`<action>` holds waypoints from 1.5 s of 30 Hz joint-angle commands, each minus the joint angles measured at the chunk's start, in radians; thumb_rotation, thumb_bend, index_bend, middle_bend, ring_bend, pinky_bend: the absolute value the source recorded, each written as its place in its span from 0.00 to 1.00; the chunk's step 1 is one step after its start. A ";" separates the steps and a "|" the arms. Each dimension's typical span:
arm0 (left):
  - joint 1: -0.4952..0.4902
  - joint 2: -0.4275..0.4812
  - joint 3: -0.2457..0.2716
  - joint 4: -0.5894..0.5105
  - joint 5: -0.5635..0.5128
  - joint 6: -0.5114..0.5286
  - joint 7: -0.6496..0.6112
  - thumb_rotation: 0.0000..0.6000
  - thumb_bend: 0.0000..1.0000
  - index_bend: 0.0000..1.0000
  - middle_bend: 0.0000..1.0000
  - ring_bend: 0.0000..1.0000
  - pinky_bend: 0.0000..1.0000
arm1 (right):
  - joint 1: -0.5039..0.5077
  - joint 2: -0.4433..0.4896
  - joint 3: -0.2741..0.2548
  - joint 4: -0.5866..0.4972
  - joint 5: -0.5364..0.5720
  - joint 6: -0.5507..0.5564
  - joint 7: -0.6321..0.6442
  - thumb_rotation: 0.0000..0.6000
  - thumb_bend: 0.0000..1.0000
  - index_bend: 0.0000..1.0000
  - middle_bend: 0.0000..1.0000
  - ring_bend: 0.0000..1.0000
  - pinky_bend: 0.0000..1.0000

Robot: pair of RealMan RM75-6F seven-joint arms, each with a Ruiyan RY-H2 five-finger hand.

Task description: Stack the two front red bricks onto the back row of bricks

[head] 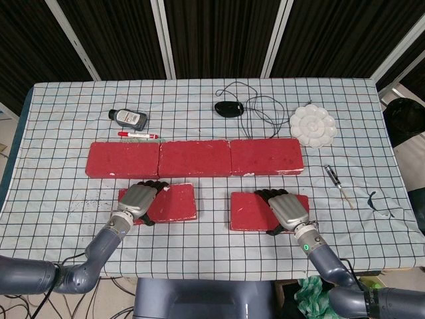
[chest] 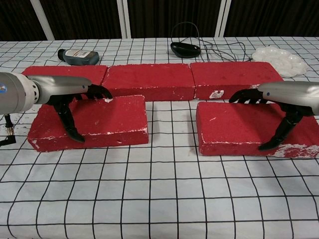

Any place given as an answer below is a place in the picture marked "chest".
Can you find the plain red brick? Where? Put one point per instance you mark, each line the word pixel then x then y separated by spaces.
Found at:
pixel 149 79
pixel 64 71

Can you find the dark ink bottle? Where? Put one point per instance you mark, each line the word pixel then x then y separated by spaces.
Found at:
pixel 79 56

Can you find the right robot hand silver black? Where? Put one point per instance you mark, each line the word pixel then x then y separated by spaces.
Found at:
pixel 291 93

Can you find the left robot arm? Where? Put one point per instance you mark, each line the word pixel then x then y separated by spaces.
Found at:
pixel 15 92

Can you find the red brick with white blotch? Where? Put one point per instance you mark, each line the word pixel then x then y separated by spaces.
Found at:
pixel 231 74

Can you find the white black checked tablecloth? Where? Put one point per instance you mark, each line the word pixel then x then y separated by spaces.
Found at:
pixel 159 186

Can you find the white paint palette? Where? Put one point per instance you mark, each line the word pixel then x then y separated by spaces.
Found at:
pixel 281 62

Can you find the red brick white scuffed side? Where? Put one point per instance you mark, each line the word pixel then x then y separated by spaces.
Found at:
pixel 231 124

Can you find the black computer mouse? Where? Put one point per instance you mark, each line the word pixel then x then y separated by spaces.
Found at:
pixel 185 49

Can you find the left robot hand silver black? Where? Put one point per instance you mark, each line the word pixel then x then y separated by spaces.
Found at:
pixel 62 87

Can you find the red brick chipped white corner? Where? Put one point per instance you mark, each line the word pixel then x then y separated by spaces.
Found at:
pixel 109 119

